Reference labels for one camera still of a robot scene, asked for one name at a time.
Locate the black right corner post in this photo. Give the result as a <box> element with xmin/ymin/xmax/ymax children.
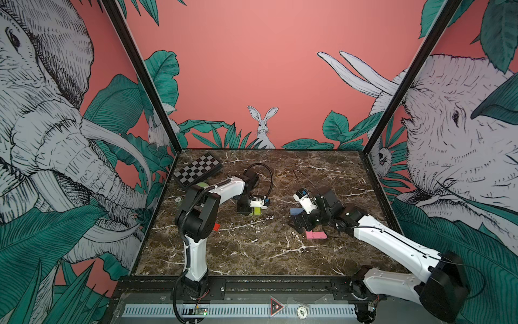
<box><xmin>362</xmin><ymin>0</ymin><xmax>462</xmax><ymax>155</ymax></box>

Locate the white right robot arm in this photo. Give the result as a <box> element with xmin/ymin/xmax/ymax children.
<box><xmin>291</xmin><ymin>187</ymin><xmax>470</xmax><ymax>323</ymax></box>

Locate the black left corner post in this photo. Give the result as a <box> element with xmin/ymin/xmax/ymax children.
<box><xmin>101</xmin><ymin>0</ymin><xmax>182</xmax><ymax>153</ymax></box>

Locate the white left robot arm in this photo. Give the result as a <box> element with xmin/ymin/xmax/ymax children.
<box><xmin>171</xmin><ymin>163</ymin><xmax>274</xmax><ymax>323</ymax></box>

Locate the white slotted cable duct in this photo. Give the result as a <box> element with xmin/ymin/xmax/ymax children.
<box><xmin>121</xmin><ymin>304</ymin><xmax>357</xmax><ymax>319</ymax></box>

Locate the red triangle warning sticker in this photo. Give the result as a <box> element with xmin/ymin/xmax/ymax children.
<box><xmin>269</xmin><ymin>296</ymin><xmax>285</xmax><ymax>317</ymax></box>

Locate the black front rail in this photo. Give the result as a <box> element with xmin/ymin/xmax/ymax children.
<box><xmin>113</xmin><ymin>275</ymin><xmax>390</xmax><ymax>302</ymax></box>

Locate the folded black chess board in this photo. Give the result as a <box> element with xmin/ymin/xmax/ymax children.
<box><xmin>173</xmin><ymin>153</ymin><xmax>223</xmax><ymax>190</ymax></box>

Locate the black corner post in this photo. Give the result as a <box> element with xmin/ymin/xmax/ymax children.
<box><xmin>101</xmin><ymin>0</ymin><xmax>182</xmax><ymax>153</ymax></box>
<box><xmin>362</xmin><ymin>0</ymin><xmax>462</xmax><ymax>155</ymax></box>

